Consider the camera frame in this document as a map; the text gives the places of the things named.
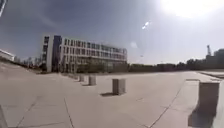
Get square stone block bollard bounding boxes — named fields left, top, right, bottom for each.
left=88, top=74, right=97, bottom=87
left=198, top=80, right=221, bottom=118
left=78, top=73, right=86, bottom=83
left=112, top=78, right=127, bottom=96

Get large white multi-storey building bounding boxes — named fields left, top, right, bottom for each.
left=41, top=33, right=128, bottom=74

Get grey slab pavement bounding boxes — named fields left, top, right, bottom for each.
left=0, top=61, right=224, bottom=128

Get row of dark trees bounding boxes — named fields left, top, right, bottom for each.
left=128, top=57, right=224, bottom=73

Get tall mast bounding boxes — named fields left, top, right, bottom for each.
left=206, top=44, right=212, bottom=57

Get low white building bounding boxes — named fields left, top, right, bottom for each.
left=0, top=49, right=16, bottom=63

